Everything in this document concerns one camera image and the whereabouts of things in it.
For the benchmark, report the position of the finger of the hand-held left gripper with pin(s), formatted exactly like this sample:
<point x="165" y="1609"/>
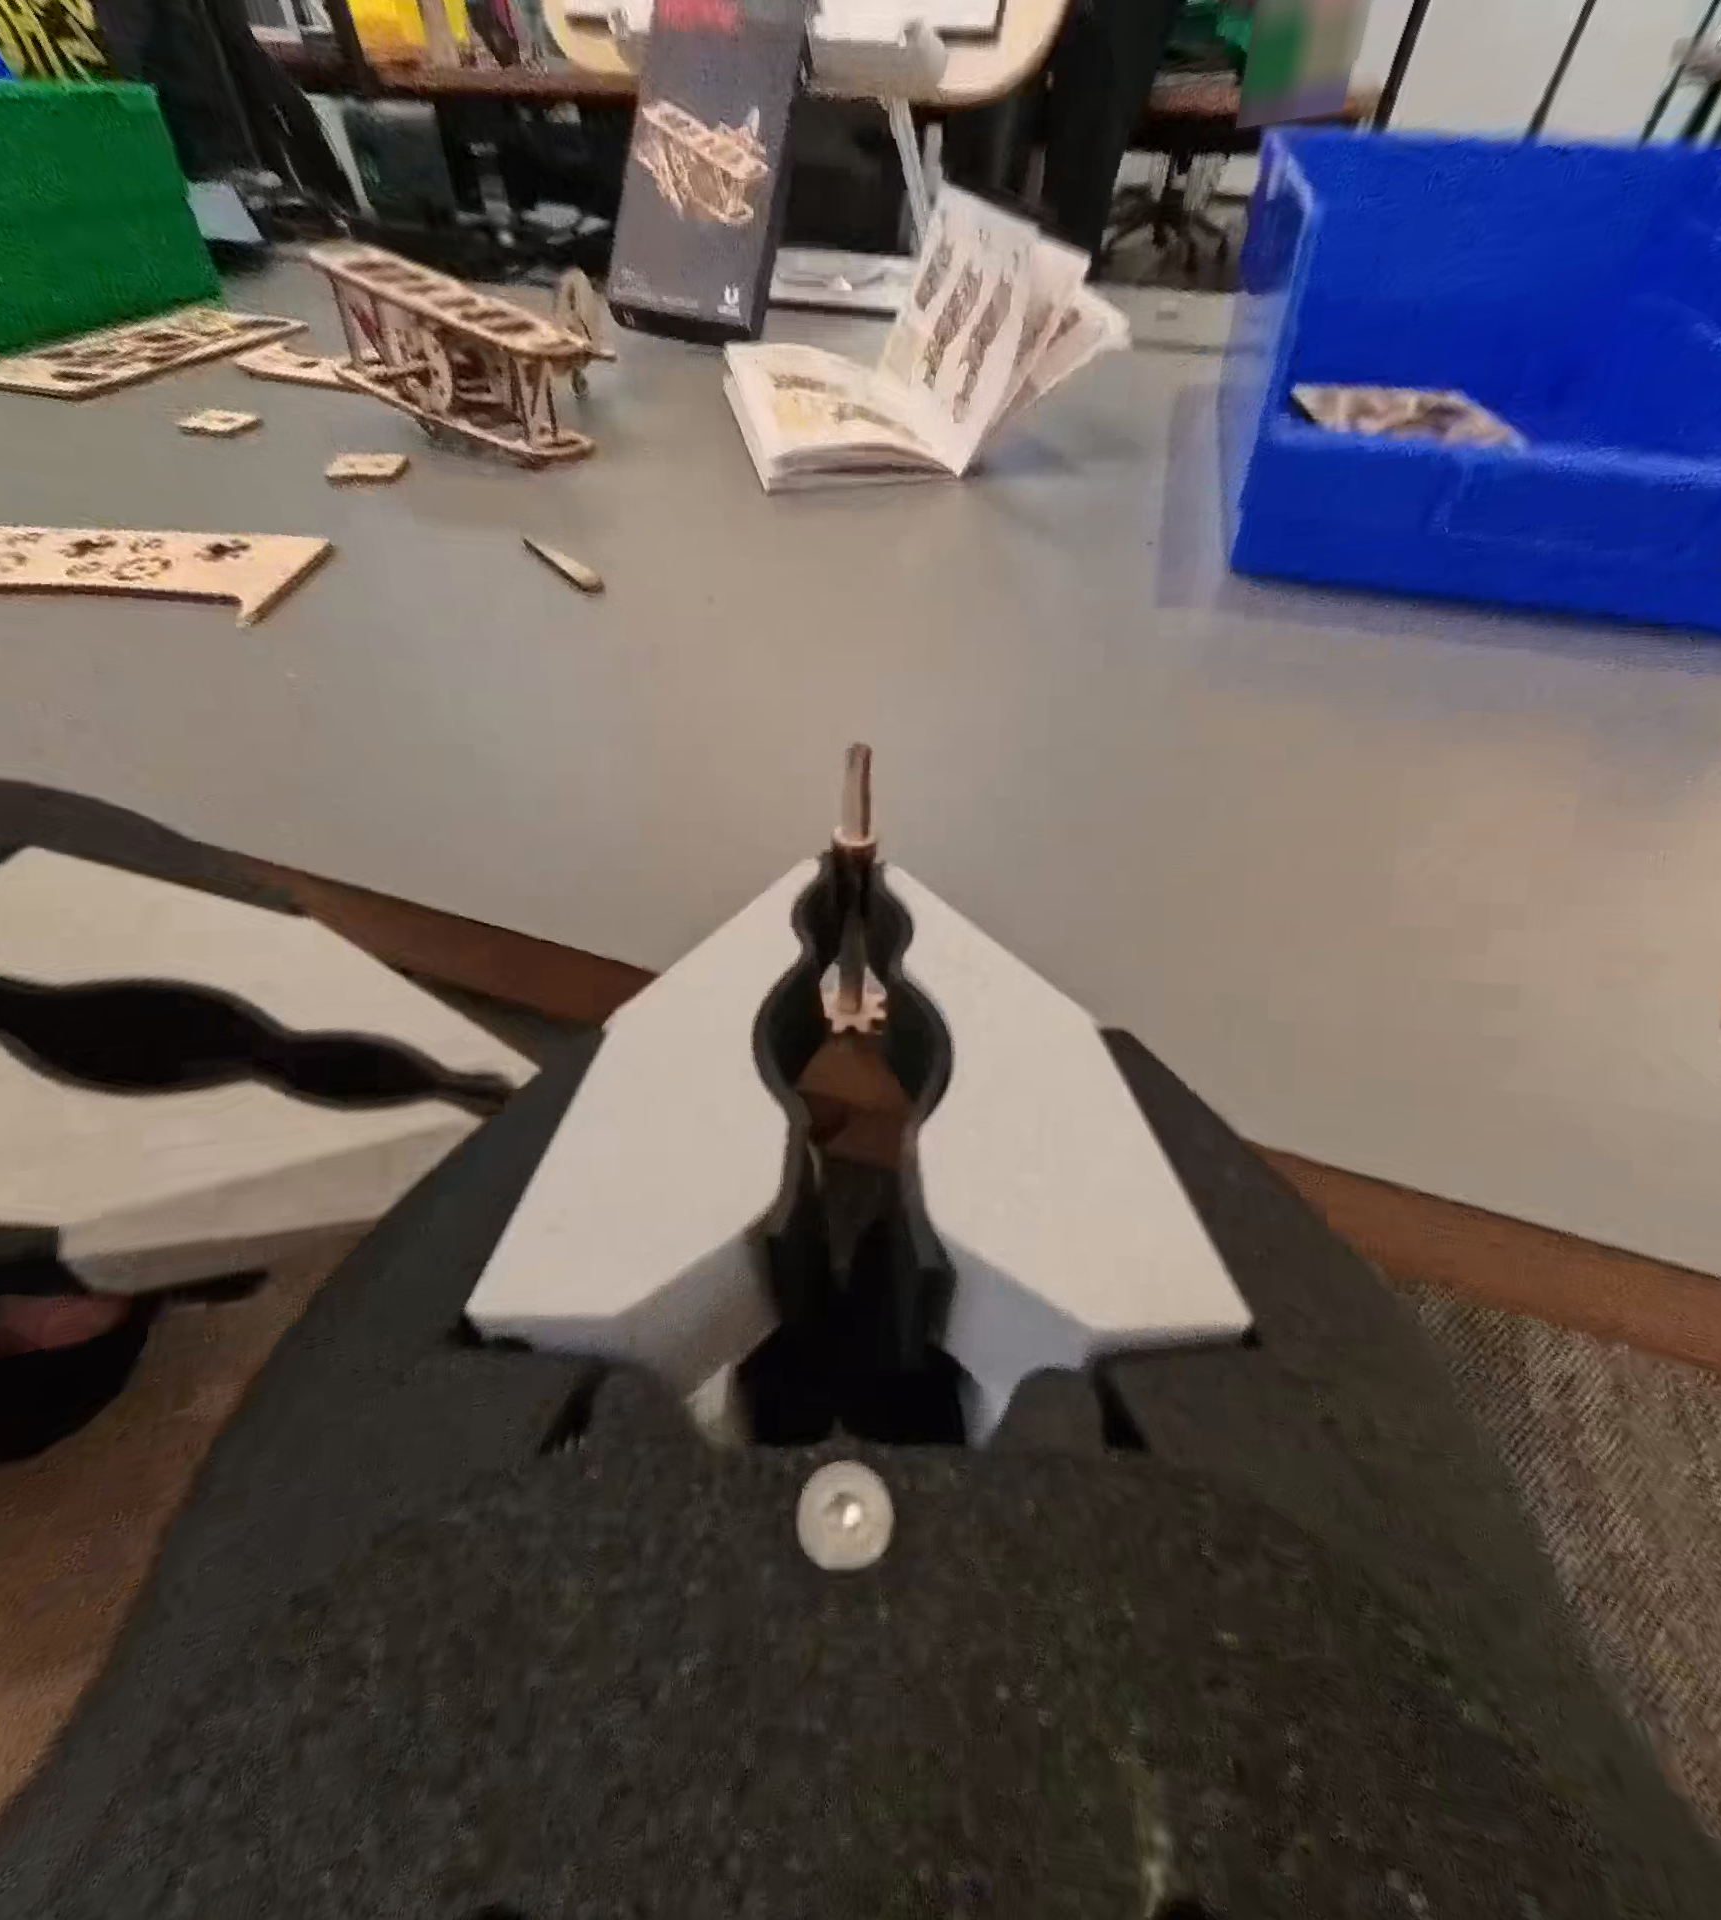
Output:
<point x="154" y="938"/>
<point x="125" y="1155"/>

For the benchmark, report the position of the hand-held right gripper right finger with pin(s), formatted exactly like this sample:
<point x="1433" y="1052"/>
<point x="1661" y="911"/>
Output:
<point x="1056" y="1183"/>

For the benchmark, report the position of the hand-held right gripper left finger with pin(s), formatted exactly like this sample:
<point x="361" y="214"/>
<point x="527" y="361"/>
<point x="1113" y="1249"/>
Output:
<point x="635" y="1170"/>

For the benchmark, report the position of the small wooden gear axle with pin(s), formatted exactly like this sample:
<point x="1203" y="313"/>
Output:
<point x="857" y="841"/>

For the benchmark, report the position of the grey desk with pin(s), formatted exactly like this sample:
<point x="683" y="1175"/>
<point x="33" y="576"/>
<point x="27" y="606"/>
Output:
<point x="950" y="721"/>

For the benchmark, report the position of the person's left hand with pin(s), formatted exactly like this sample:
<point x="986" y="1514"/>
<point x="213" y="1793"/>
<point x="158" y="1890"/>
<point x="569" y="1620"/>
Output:
<point x="50" y="1325"/>

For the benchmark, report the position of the long wooden parts sheet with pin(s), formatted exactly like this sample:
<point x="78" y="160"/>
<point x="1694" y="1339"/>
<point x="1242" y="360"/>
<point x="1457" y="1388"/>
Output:
<point x="96" y="563"/>

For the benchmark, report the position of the small wooden square piece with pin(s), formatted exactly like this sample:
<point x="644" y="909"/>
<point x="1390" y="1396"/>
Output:
<point x="366" y="466"/>
<point x="217" y="421"/>

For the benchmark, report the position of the flat wooden piece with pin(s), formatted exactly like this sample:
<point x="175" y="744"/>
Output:
<point x="295" y="363"/>

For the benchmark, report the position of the small wooden stick piece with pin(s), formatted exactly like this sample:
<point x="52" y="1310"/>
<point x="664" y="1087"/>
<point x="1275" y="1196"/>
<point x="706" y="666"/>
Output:
<point x="562" y="563"/>

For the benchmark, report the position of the green plastic box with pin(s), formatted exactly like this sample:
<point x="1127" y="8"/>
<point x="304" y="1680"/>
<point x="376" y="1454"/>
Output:
<point x="35" y="223"/>

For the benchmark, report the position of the wooden biplane model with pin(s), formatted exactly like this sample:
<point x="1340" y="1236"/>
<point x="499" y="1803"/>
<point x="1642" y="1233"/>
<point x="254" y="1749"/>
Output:
<point x="455" y="353"/>

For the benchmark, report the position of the open instruction booklet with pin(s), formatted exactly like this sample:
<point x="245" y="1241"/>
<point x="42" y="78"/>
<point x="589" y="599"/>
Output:
<point x="920" y="376"/>

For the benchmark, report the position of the blue plastic bin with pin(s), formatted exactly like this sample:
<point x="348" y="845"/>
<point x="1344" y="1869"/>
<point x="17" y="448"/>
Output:
<point x="1550" y="510"/>

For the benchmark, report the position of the dark model kit box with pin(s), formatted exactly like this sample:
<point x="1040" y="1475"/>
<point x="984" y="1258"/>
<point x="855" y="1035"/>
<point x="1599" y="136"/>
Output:
<point x="702" y="165"/>

